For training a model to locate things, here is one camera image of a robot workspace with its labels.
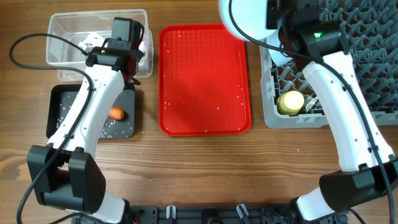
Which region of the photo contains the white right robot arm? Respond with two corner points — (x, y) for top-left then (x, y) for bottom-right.
(266, 1), (397, 223)

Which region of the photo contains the white plastic spoon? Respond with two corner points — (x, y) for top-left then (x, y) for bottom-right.
(305, 97), (318, 113)

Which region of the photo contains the yellow plastic cup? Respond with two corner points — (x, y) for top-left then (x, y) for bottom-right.
(277, 91), (305, 116)

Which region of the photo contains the large light blue plate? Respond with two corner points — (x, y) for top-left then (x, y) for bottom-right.
(218, 0), (275, 41)

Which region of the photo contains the grey dishwasher rack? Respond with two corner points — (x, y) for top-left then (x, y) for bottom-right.
(260, 0), (397, 129)

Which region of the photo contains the white paper napkin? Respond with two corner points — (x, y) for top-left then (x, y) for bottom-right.
(78, 30), (153, 70)

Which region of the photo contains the black waste tray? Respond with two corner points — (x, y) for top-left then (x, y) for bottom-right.
(46, 84), (136, 139)

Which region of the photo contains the red serving tray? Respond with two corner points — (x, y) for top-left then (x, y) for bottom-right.
(158, 24), (252, 137)

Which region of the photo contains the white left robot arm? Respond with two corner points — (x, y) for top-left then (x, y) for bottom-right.
(27, 17), (144, 223)

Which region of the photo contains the orange carrot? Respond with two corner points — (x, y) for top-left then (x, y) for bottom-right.
(108, 107), (124, 121)

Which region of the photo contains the clear plastic bin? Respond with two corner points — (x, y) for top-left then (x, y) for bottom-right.
(46, 9), (154, 78)

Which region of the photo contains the light blue rice bowl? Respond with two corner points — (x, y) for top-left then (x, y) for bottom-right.
(266, 31), (293, 67)

